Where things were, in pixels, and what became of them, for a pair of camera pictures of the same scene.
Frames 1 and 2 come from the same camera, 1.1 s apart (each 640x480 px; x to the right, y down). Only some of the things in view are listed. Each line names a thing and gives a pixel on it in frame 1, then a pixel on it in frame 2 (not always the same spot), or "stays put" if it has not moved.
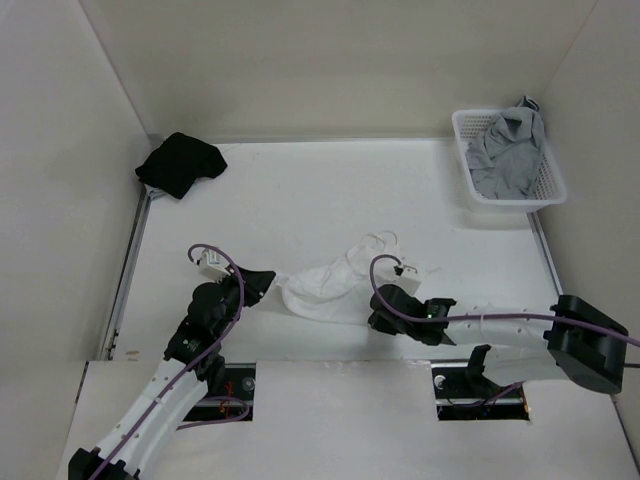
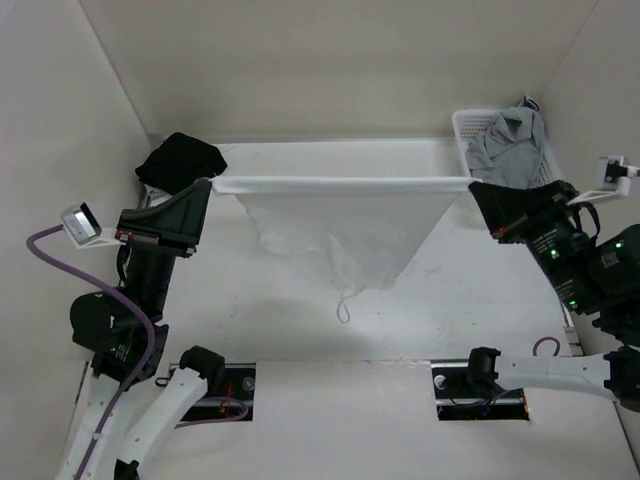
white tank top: [339, 288] -> [361, 232]
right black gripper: [378, 321] -> [505, 210]
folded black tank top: [178, 162] stays put
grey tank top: [504, 162] stays put
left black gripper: [254, 284] -> [174, 225]
